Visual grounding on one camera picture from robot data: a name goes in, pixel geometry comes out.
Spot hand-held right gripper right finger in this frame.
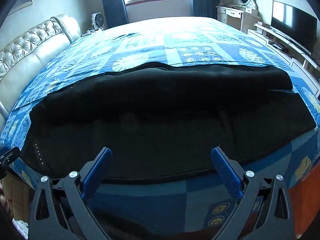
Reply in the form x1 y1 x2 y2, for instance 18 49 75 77
211 146 293 240

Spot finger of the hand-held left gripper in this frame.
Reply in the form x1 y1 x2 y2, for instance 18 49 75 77
0 146 21 179

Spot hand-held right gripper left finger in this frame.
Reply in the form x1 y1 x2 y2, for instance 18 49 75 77
28 147 113 240

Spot black pants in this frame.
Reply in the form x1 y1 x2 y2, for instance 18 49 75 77
20 61 317 181

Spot pink floral cloth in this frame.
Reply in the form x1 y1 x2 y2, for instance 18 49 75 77
12 219 29 238

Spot beige tufted headboard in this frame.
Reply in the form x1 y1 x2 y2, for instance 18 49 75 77
0 14 82 130

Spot blue patterned quilt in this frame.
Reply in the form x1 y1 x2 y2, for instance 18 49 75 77
0 16 320 230

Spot white television stand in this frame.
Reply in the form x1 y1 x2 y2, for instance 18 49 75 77
247 22 320 83

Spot white box fan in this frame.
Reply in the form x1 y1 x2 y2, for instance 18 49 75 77
91 12 108 31

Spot white dressing table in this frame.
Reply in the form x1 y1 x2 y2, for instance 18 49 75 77
216 3 261 33

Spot black flat television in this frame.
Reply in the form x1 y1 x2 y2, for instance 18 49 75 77
270 0 318 55

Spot framed wall picture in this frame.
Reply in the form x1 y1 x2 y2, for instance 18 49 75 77
9 0 33 16

